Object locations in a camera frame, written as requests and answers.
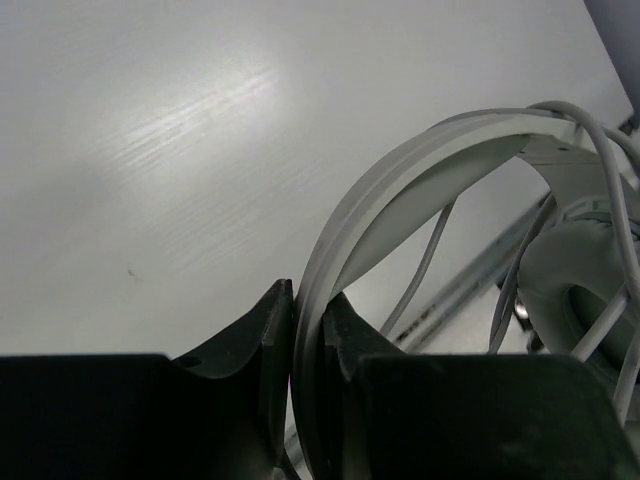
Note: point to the white over-ear headphones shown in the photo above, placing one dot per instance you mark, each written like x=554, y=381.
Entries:
x=577, y=157

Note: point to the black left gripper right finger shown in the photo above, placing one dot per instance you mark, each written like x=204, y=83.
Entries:
x=387, y=414

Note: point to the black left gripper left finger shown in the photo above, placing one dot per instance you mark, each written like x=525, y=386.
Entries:
x=215, y=412

